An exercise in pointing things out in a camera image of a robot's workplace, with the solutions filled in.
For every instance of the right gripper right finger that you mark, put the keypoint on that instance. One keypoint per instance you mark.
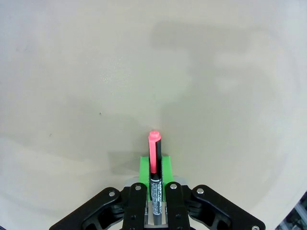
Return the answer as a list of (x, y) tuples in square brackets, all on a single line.
[(177, 206)]

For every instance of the pink capped black marker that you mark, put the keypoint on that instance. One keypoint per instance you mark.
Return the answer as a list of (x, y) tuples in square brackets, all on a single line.
[(156, 191)]

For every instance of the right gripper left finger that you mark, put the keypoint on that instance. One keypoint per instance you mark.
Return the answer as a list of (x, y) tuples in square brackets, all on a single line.
[(134, 206)]

